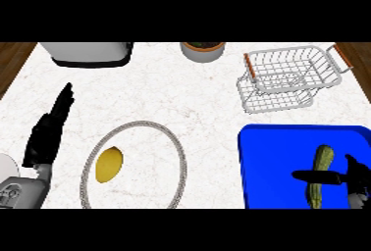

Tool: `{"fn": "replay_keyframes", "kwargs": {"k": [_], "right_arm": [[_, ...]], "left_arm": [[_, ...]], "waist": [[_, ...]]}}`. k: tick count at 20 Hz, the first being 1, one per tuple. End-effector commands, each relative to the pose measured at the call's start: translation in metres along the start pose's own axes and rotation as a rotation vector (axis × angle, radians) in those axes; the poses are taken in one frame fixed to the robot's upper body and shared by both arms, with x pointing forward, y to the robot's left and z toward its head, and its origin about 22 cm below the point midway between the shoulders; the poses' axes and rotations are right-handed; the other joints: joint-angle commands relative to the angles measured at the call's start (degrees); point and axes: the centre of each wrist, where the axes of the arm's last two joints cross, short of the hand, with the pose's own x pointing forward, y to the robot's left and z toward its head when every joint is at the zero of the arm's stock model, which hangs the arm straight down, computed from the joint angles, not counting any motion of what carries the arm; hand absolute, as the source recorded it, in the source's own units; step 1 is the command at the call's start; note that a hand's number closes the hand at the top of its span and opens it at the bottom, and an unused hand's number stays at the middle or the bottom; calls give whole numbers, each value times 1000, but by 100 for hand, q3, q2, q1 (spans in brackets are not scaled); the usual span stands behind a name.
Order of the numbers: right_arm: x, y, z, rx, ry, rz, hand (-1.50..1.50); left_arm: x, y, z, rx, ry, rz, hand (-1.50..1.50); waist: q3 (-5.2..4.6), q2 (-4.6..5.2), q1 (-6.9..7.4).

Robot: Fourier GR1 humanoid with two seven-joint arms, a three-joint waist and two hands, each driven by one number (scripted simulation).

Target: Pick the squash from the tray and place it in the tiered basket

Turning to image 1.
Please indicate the white plate with grey rim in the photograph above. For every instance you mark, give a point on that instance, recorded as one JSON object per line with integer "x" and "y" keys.
{"x": 145, "y": 183}

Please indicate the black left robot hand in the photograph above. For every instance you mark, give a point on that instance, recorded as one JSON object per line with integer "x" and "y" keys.
{"x": 46, "y": 134}

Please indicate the yellow lemon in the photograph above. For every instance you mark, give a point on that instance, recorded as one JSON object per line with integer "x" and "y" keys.
{"x": 108, "y": 165}

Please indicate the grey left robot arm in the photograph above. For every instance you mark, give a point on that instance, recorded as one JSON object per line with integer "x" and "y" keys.
{"x": 21, "y": 188}

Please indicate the grey plant pot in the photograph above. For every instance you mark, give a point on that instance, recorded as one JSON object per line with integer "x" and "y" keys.
{"x": 202, "y": 52}

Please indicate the blue tray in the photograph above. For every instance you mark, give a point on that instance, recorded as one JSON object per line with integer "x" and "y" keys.
{"x": 279, "y": 157}

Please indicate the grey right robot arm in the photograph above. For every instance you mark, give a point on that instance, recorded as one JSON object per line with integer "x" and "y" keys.
{"x": 359, "y": 201}

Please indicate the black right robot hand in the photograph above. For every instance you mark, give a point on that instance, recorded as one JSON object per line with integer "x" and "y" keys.
{"x": 355, "y": 178}

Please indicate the green squash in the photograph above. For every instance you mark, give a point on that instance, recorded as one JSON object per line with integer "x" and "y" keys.
{"x": 322, "y": 161}

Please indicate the white and black appliance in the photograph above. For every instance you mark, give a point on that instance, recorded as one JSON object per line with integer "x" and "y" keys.
{"x": 89, "y": 54}

